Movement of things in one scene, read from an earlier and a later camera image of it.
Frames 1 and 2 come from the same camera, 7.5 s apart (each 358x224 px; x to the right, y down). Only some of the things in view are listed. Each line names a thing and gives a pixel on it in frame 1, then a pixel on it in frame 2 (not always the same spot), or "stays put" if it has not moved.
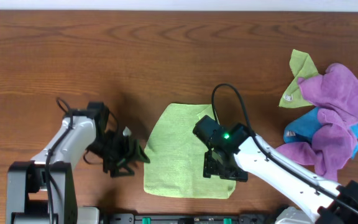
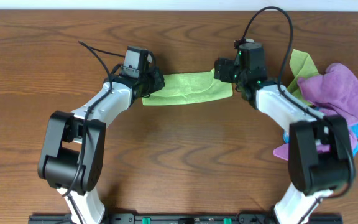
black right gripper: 221,171 -> 223,70
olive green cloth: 301,65 stays put
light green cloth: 173,161 -> 189,87
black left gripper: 128,154 -> 158,80
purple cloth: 342,100 stays put
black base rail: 189,218 stays put
